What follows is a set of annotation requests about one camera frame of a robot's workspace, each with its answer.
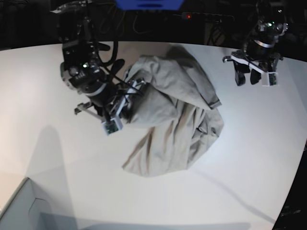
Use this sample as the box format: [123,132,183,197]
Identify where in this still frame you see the beige t-shirt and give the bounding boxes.
[122,46,224,177]

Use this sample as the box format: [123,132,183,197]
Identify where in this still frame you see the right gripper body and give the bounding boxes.
[74,79,146,124]

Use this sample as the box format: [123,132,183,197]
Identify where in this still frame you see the blue bin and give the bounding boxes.
[115,0,184,11]

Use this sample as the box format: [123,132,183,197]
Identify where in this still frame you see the black power strip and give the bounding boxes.
[173,12,235,23]

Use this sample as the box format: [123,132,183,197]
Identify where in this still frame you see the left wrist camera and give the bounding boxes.
[261,72,278,87]

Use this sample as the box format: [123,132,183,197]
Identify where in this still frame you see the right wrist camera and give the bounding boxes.
[102,116,123,136]

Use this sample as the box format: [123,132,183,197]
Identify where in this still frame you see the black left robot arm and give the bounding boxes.
[223,0,288,87]

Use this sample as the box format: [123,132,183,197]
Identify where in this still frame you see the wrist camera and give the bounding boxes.
[102,116,123,136]
[261,72,278,87]

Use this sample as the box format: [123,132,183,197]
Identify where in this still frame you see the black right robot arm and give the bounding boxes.
[54,0,145,129]

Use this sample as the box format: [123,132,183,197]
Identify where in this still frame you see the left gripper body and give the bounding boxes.
[223,50,283,72]

